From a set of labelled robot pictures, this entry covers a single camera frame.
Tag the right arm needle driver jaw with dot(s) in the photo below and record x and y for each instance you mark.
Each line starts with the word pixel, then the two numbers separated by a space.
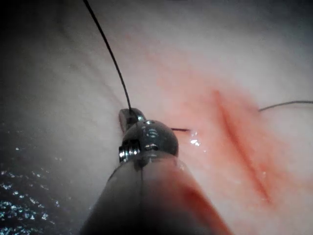
pixel 137 117
pixel 123 120

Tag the right arm needle driver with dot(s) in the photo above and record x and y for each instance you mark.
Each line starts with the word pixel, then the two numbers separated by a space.
pixel 154 137

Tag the black thread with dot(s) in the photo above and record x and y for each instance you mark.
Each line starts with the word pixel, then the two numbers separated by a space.
pixel 110 49

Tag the tissue pad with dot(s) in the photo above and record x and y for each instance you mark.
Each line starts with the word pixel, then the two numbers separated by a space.
pixel 220 49

